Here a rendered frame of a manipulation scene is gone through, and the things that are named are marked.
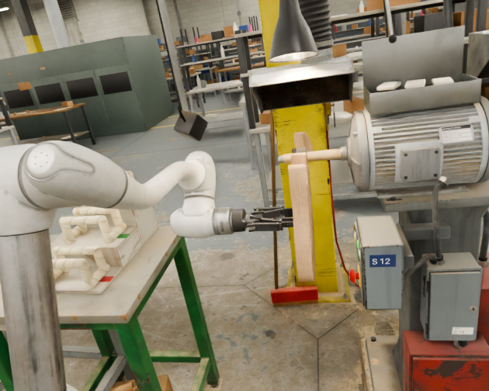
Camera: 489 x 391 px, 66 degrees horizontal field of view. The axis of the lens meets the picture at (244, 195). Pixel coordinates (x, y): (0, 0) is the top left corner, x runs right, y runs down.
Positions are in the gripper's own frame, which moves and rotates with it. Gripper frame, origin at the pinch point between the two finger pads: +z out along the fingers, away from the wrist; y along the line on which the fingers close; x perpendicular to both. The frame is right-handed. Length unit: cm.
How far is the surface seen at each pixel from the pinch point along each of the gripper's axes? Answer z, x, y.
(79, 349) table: -127, -88, -33
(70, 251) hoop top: -80, -7, 5
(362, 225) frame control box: 18.8, 2.3, 12.9
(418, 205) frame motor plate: 35.9, 1.9, 0.6
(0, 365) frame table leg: -108, -41, 23
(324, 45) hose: 12, 49, -13
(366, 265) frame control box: 18.5, -3.8, 23.4
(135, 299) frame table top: -52, -18, 17
